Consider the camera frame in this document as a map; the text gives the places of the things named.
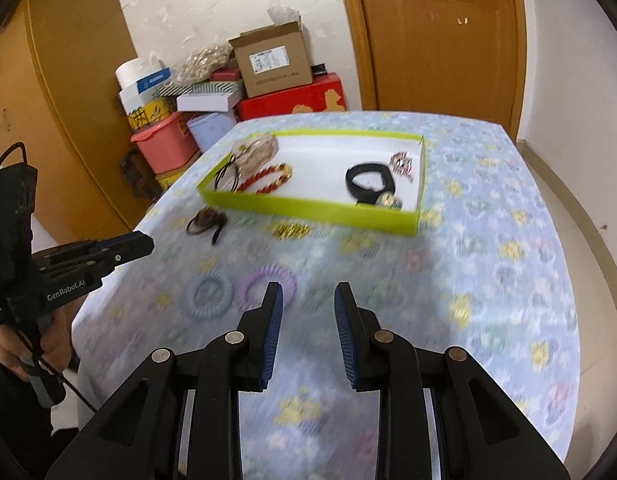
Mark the red gift box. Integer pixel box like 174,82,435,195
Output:
237,72,346,122

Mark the clear bag of nuts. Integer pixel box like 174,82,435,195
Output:
176,42,234,84

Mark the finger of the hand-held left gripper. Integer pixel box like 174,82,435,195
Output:
38,232,139,268
88,235,155,278

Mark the green striped box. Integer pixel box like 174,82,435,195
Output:
156,79,244,97

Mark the wooden room door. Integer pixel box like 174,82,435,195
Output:
334,0,528,138

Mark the blue spiral hair tie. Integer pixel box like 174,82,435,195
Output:
186,272,235,320

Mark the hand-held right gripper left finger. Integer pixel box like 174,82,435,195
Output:
52,281,284,480

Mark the pink rhinestone hair clip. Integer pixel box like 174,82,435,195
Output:
388,150,415,183

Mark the beige hair claw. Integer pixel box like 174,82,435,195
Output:
232,133,280,176

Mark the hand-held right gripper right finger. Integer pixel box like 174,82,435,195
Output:
334,281,571,480

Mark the person's left forearm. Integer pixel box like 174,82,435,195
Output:
0,355,79,480

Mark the white and blue box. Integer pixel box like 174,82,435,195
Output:
119,67,173,111

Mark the yellow patterned box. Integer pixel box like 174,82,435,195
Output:
128,100,170,133

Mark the black smart band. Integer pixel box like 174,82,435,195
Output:
345,161,396,206

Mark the brown cardboard box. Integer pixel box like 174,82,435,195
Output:
228,21,314,99

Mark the red bead bracelet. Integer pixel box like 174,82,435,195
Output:
237,162,293,194

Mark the wooden wardrobe door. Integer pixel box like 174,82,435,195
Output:
0,0,156,256

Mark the white paper roll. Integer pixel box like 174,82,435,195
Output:
115,58,162,88

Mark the plain white box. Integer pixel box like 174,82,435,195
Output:
176,91,242,112

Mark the green cardboard tray box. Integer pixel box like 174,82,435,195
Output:
196,129,428,236

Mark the gold bead chain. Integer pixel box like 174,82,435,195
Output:
266,222,311,241

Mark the lavender plastic bin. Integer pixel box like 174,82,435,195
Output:
187,110,238,152

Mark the person's left hand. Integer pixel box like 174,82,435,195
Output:
0,305,76,383

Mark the dark patterned bag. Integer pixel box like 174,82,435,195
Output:
119,152,162,203

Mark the purple spiral hair tie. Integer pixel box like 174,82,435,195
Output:
237,266,298,311

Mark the black hair tie with charm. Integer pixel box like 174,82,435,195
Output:
213,152,244,192

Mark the pink plastic bin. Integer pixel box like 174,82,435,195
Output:
130,111,199,175

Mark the brown bead bracelet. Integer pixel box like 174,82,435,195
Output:
186,207,229,247

